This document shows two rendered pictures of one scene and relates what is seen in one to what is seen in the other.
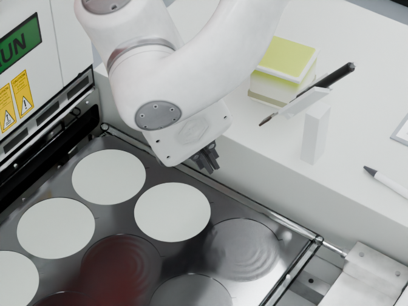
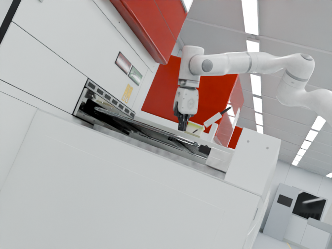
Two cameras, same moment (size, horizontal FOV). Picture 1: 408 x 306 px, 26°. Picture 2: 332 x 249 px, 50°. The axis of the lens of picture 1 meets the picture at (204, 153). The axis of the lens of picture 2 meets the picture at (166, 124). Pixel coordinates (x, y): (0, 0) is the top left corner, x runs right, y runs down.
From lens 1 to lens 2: 1.25 m
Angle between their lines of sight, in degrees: 56
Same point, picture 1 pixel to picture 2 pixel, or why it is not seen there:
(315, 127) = (215, 127)
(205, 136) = (191, 109)
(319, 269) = not seen: hidden behind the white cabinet
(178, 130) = (188, 100)
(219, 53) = (224, 58)
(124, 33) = (198, 51)
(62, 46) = (138, 95)
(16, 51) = (136, 78)
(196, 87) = (218, 62)
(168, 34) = not seen: hidden behind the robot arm
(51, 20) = (141, 84)
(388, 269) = not seen: hidden behind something
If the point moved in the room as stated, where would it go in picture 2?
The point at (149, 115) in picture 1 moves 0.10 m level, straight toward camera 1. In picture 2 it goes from (206, 62) to (220, 59)
